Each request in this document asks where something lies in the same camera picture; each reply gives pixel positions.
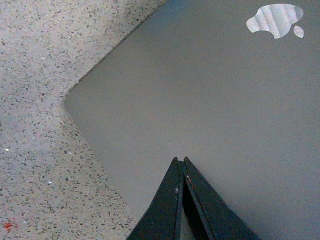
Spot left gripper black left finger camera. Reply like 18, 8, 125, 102
127, 157, 184, 240

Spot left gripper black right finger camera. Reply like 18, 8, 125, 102
181, 157, 260, 240

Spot grey laptop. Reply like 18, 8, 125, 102
65, 0, 320, 240

